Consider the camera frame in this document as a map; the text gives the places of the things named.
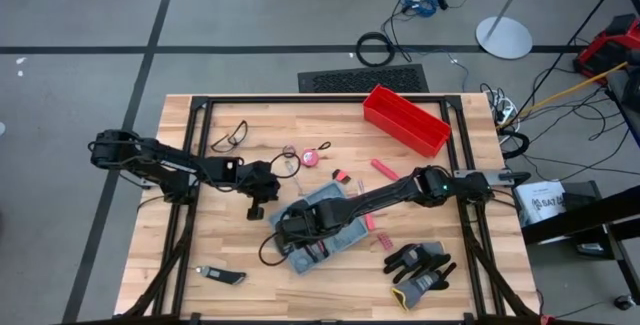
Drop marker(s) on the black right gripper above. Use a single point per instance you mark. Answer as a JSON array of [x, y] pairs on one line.
[[320, 215]]

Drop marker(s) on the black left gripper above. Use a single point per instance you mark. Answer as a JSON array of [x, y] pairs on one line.
[[257, 182]]

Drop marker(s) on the grey plastic tool case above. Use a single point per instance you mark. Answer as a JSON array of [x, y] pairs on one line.
[[325, 195]]

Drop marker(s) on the small round brown tape roll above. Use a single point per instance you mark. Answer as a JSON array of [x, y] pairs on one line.
[[284, 152]]

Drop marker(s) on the pink tape measure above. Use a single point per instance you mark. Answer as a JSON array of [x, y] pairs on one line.
[[309, 157]]

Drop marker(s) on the pink socket bit holder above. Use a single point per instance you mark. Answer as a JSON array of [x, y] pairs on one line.
[[385, 241]]

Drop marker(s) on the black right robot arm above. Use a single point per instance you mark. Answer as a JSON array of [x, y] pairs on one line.
[[390, 197]]

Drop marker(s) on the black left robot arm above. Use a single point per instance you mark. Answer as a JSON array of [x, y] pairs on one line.
[[165, 162]]

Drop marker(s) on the black utility knife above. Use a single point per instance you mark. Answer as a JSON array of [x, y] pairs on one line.
[[225, 276]]

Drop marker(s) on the clear safety glasses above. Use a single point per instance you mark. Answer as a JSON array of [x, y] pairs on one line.
[[240, 132]]

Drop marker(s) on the black work glove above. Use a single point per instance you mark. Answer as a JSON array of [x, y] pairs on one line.
[[400, 260]]

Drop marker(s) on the grey yellow-cuffed work glove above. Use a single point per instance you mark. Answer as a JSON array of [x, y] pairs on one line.
[[420, 285]]

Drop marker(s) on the red plastic bin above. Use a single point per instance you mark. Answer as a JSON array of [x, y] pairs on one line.
[[405, 120]]

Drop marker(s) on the white printed box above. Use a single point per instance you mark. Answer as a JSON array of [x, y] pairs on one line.
[[540, 202]]

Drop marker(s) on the white power strip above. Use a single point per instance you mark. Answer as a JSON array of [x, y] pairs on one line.
[[507, 112]]

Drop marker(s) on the black side shelf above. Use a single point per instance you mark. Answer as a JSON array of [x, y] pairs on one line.
[[575, 220]]

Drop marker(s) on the yellow pole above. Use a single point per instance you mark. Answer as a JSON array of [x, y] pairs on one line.
[[565, 94]]

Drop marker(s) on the black caster wheel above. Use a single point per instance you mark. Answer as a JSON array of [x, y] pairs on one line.
[[625, 302]]

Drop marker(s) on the thin black diagonal pole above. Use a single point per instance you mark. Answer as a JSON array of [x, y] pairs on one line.
[[570, 41]]

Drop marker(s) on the red and black machine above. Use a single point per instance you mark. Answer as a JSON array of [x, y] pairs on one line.
[[605, 47]]

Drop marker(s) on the white round pedestal table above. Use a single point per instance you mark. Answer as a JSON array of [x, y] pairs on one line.
[[502, 37]]

